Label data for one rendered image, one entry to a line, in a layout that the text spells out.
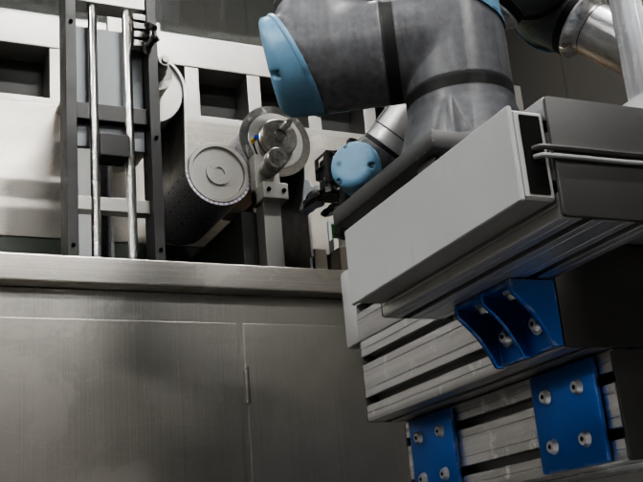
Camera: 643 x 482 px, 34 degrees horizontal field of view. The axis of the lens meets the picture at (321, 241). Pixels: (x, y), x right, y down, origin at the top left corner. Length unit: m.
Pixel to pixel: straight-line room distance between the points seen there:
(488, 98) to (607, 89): 3.56
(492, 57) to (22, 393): 0.77
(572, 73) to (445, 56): 3.75
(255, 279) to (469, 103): 0.62
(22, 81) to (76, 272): 0.95
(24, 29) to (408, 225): 1.64
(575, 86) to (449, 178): 4.04
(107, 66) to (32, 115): 0.44
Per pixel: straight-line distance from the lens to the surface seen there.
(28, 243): 2.17
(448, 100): 1.08
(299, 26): 1.13
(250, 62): 2.50
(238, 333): 1.58
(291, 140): 2.02
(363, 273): 0.89
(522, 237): 0.75
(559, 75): 4.91
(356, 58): 1.11
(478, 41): 1.11
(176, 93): 2.01
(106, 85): 1.85
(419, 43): 1.11
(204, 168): 1.96
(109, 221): 1.87
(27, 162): 2.23
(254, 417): 1.56
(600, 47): 1.66
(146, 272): 1.53
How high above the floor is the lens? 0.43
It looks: 18 degrees up
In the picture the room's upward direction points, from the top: 5 degrees counter-clockwise
